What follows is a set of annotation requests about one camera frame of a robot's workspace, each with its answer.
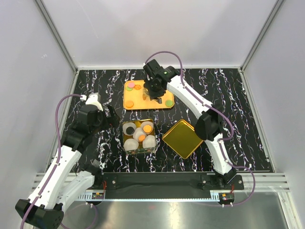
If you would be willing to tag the gold tin lid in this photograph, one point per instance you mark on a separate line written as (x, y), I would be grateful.
(182, 139)

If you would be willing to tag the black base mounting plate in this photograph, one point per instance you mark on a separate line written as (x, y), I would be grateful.
(206, 180)

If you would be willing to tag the yellow serving tray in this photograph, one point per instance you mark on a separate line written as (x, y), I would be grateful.
(139, 103)

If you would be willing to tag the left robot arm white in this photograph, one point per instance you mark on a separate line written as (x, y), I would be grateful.
(46, 205)

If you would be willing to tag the white paper cup front-right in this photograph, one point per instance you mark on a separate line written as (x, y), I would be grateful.
(149, 142)

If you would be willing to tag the large patterned sandwich cookie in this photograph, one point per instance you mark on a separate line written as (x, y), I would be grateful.
(147, 129)

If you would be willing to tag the orange swirl cookie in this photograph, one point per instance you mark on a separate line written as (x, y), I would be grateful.
(137, 87)

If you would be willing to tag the aluminium frame rail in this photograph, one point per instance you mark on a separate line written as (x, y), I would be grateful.
(259, 182)

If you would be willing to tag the plain round orange cookie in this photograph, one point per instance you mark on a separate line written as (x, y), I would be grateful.
(141, 138)

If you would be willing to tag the black chocolate sandwich cookie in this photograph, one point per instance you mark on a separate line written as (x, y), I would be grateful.
(130, 130)

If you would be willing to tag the dotted round sandwich cookie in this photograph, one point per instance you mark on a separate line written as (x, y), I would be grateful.
(129, 104)

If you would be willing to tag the white paper cup back-right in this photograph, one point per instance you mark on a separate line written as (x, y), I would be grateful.
(146, 123)

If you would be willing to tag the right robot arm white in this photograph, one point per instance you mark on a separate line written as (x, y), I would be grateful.
(208, 127)

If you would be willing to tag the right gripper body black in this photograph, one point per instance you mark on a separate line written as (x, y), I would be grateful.
(154, 91)

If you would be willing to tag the gold square cookie tin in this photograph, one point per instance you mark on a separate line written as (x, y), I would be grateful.
(140, 149)

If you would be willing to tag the white paper cup back-left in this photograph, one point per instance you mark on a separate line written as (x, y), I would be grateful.
(125, 125)

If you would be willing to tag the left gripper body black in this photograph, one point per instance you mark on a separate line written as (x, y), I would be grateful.
(104, 122)

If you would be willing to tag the white paper cup centre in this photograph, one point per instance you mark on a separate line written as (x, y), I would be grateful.
(137, 133)

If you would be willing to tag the green macaron near right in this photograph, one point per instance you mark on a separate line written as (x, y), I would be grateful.
(169, 103)

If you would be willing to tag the pink macaron cookie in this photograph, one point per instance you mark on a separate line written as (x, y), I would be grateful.
(130, 84)

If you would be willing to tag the white paper cup front-left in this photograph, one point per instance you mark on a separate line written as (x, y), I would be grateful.
(130, 145)

